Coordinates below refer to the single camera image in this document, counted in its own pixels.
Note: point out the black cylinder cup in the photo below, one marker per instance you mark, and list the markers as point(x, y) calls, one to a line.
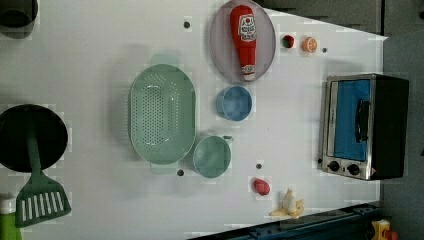
point(18, 13)

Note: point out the blue metal frame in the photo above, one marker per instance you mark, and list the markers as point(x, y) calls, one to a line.
point(349, 223)

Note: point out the blue small bowl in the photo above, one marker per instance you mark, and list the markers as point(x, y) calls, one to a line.
point(234, 103)

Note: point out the orange slice toy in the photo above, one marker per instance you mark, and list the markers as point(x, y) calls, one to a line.
point(309, 45)

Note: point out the peeled banana toy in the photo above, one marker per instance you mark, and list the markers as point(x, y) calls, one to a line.
point(290, 206)

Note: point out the grey round plate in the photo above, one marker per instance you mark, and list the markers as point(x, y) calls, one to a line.
point(222, 47)

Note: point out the green bottle white cap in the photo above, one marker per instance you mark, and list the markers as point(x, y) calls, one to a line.
point(8, 230)

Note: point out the black toaster oven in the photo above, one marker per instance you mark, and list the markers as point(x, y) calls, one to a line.
point(364, 130)

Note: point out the red ketchup bottle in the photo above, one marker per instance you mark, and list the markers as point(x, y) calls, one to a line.
point(244, 36)

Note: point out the yellow toy figure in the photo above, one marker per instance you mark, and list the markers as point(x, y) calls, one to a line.
point(383, 231)

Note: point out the dark red strawberry toy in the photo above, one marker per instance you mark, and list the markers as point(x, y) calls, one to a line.
point(288, 41)

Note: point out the black round pan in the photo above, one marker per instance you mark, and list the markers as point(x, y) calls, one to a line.
point(51, 132)

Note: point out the green slotted spatula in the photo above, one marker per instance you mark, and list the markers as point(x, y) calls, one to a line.
point(41, 198)

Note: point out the green measuring cup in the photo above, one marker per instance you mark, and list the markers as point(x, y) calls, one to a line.
point(212, 156)

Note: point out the green oval colander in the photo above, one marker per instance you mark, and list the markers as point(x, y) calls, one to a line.
point(162, 114)

